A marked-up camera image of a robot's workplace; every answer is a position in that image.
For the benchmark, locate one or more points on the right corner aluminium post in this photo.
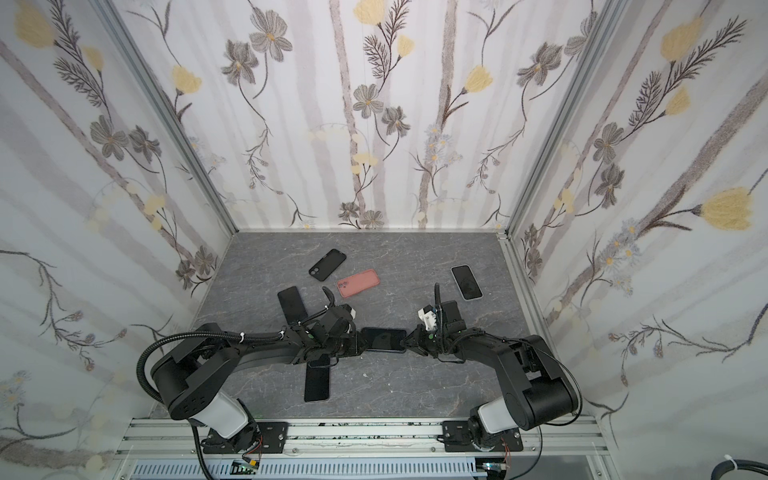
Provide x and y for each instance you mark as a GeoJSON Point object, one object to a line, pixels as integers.
{"type": "Point", "coordinates": [595, 47]}

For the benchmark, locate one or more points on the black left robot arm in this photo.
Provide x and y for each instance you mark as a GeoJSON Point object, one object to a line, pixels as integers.
{"type": "Point", "coordinates": [186, 372]}

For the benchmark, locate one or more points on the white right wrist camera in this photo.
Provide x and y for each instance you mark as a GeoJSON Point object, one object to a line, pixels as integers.
{"type": "Point", "coordinates": [428, 317]}

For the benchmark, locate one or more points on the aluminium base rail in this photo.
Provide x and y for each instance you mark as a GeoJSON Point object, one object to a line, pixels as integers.
{"type": "Point", "coordinates": [577, 451]}

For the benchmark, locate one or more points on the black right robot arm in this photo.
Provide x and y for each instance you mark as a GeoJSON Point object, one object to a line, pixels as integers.
{"type": "Point", "coordinates": [535, 388]}

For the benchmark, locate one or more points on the blue-edged phone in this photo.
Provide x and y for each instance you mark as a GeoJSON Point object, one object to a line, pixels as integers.
{"type": "Point", "coordinates": [388, 340]}
{"type": "Point", "coordinates": [292, 306]}

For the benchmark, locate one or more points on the pink phone case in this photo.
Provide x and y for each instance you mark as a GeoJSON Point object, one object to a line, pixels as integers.
{"type": "Point", "coordinates": [358, 283]}

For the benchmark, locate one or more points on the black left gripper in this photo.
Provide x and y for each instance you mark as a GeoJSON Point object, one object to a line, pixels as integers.
{"type": "Point", "coordinates": [357, 346]}

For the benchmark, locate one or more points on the left corner aluminium post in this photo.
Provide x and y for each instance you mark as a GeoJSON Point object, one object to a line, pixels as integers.
{"type": "Point", "coordinates": [119, 35]}

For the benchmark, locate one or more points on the small black phone case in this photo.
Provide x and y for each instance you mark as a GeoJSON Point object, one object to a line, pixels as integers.
{"type": "Point", "coordinates": [330, 262]}

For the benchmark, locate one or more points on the purple-edged phone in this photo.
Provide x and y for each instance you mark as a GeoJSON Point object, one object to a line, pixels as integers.
{"type": "Point", "coordinates": [466, 282]}
{"type": "Point", "coordinates": [317, 382]}

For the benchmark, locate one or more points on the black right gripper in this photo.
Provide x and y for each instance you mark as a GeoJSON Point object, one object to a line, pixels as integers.
{"type": "Point", "coordinates": [422, 336]}

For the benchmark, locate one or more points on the corner aluminium post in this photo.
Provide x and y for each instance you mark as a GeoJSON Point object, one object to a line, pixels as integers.
{"type": "Point", "coordinates": [595, 47]}
{"type": "Point", "coordinates": [119, 35]}

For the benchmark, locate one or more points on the white slotted cable duct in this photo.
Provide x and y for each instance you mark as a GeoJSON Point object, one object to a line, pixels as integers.
{"type": "Point", "coordinates": [355, 468]}

